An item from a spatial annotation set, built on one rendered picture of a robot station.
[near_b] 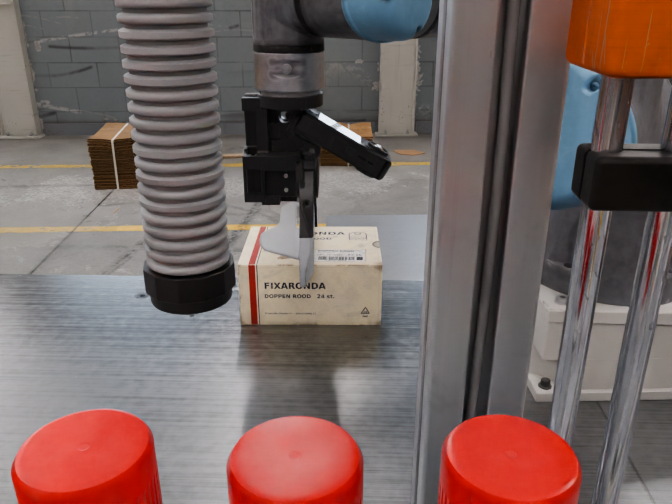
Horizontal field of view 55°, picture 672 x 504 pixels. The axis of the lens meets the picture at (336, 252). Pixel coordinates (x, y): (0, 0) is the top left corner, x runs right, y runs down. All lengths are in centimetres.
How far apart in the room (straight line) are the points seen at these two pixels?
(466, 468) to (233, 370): 52
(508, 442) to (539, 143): 13
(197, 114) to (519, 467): 15
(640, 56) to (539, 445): 11
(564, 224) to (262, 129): 33
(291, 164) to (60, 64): 535
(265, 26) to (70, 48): 530
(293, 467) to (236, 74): 553
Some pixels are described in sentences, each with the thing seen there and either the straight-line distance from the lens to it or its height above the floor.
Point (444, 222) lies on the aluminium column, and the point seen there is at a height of 110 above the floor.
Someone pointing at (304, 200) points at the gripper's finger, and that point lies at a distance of 69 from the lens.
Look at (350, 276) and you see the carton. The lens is 72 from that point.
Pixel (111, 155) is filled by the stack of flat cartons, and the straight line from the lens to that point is 428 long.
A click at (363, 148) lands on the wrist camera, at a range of 71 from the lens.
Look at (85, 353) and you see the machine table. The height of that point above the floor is 83.
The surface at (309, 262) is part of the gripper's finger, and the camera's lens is 70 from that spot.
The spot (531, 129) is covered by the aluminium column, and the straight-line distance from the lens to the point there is 26.
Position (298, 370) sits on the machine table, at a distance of 66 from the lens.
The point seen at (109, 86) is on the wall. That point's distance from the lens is 590.
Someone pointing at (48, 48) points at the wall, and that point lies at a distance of 602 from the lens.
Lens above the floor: 119
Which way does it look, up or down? 22 degrees down
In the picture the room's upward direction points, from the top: straight up
